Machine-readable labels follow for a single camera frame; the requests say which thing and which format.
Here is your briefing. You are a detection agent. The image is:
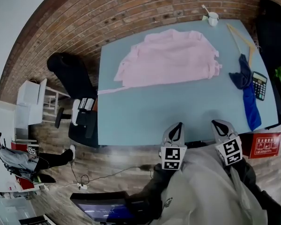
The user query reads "red box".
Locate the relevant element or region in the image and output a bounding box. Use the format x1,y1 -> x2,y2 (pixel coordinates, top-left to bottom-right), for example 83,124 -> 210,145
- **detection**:
240,132 -> 281,159

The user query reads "black office chair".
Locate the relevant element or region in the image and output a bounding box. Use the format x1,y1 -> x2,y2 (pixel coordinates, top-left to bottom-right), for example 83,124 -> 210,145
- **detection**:
255,0 -> 281,116
46,52 -> 100,149

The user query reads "white striped box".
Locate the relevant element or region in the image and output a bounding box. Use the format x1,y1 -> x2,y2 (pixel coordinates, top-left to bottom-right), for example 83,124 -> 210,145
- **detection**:
77,97 -> 96,111

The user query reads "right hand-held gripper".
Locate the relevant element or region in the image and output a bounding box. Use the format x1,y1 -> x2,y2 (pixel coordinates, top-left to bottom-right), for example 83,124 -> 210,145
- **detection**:
211,119 -> 244,167

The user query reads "white floor cable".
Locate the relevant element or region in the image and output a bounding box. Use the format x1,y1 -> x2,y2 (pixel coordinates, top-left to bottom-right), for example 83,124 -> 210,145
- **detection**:
44,183 -> 79,190

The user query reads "person's pale grey top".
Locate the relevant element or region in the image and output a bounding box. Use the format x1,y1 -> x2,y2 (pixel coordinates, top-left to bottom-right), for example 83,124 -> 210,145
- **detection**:
152,144 -> 267,225

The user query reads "black device with green stripe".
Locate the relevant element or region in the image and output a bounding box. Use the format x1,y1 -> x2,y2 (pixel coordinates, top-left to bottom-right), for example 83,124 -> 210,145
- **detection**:
34,173 -> 57,184

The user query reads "person's left forearm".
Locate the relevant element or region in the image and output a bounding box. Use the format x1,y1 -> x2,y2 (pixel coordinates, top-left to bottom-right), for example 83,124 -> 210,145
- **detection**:
128,163 -> 176,210

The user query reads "white mug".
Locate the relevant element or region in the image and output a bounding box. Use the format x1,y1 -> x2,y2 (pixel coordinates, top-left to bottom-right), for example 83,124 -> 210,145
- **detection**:
207,12 -> 220,27

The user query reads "black monitor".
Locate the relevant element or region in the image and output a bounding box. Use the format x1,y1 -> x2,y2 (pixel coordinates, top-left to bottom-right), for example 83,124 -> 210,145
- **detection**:
70,191 -> 136,224

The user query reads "white frame table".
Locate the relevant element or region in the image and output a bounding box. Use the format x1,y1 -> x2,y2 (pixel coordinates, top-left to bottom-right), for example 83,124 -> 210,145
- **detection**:
43,85 -> 70,121

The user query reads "black calculator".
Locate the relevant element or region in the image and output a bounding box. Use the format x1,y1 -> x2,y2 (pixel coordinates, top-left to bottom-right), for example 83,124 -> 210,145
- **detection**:
251,71 -> 268,101

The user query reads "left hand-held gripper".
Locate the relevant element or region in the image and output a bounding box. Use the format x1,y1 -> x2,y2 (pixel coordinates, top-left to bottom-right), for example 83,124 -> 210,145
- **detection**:
159,122 -> 187,171

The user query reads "pink robe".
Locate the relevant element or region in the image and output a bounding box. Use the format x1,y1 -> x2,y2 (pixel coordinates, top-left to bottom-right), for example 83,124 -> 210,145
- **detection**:
97,29 -> 223,95

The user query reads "bright blue cloth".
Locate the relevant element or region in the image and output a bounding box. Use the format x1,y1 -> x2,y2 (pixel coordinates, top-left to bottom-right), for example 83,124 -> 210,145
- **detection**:
242,83 -> 262,131

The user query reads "person's right forearm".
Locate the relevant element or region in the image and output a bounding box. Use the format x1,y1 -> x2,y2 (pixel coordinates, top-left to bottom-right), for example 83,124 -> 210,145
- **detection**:
227,157 -> 281,225

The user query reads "black bag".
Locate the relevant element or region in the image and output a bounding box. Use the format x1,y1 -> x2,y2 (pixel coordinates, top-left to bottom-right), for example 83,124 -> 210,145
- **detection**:
76,110 -> 96,139

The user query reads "white cabinet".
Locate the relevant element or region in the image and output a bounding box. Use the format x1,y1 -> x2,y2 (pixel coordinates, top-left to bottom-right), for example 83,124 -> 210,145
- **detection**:
14,78 -> 47,128

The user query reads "dark navy cloth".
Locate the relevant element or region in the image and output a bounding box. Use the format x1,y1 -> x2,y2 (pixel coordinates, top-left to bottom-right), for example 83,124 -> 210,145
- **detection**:
229,53 -> 253,90

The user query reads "black floor cable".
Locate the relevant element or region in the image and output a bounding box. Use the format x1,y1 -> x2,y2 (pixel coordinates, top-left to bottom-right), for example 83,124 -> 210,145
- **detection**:
70,162 -> 153,185

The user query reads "wooden clothes hanger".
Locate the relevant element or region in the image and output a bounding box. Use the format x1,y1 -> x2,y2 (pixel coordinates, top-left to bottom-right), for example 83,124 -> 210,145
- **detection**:
226,23 -> 256,68

